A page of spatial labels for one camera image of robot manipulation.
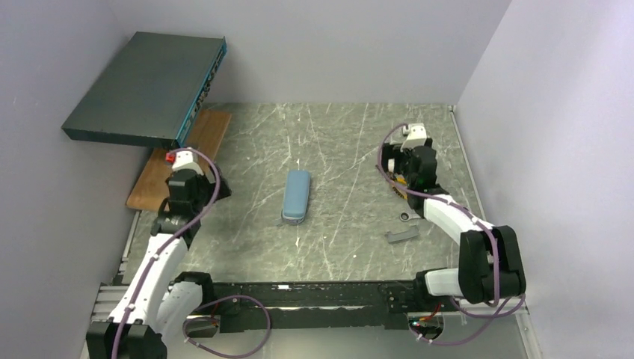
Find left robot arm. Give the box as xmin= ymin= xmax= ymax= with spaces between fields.
xmin=86 ymin=164 xmax=231 ymax=358

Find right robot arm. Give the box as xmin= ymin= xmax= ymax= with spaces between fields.
xmin=378 ymin=143 xmax=526 ymax=304

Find silver ratchet wrench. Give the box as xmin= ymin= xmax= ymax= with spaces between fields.
xmin=399 ymin=212 xmax=421 ymax=222

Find wooden board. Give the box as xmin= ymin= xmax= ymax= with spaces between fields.
xmin=126 ymin=109 xmax=231 ymax=212

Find yellow handled pliers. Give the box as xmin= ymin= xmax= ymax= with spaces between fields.
xmin=390 ymin=176 xmax=407 ymax=200

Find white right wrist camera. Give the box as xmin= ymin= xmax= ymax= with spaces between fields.
xmin=401 ymin=123 xmax=428 ymax=151

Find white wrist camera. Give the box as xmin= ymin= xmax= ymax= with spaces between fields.
xmin=401 ymin=123 xmax=428 ymax=151
xmin=165 ymin=150 xmax=202 ymax=174

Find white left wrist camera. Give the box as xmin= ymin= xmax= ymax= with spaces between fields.
xmin=165 ymin=150 xmax=202 ymax=174

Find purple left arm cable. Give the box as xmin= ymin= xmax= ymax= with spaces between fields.
xmin=109 ymin=147 xmax=272 ymax=359

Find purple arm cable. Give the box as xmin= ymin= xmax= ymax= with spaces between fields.
xmin=109 ymin=147 xmax=272 ymax=359
xmin=377 ymin=123 xmax=527 ymax=347

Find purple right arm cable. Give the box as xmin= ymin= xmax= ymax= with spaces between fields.
xmin=377 ymin=123 xmax=527 ymax=347

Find grey plastic bracket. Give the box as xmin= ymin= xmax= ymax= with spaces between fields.
xmin=385 ymin=225 xmax=419 ymax=244

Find dark network switch box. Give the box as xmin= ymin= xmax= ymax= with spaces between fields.
xmin=61 ymin=31 xmax=227 ymax=150

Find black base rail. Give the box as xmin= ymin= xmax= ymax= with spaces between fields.
xmin=165 ymin=280 xmax=461 ymax=334

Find aluminium frame rail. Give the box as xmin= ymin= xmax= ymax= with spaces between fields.
xmin=80 ymin=282 xmax=172 ymax=359

